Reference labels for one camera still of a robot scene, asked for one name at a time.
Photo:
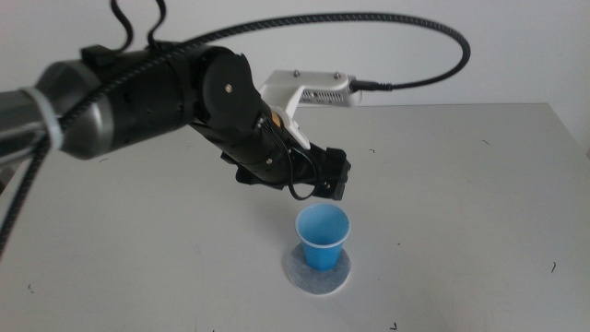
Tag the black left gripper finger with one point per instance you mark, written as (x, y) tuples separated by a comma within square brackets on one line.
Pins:
[(333, 190), (339, 159)]

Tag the blue plastic cup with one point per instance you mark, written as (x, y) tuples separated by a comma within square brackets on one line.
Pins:
[(322, 235)]

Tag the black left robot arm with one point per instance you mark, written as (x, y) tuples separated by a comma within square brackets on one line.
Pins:
[(152, 101)]

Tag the round grey felt cup mat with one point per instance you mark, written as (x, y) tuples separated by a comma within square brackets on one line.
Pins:
[(318, 281)]

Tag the white wrist camera with mount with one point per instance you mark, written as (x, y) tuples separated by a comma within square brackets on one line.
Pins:
[(318, 90)]

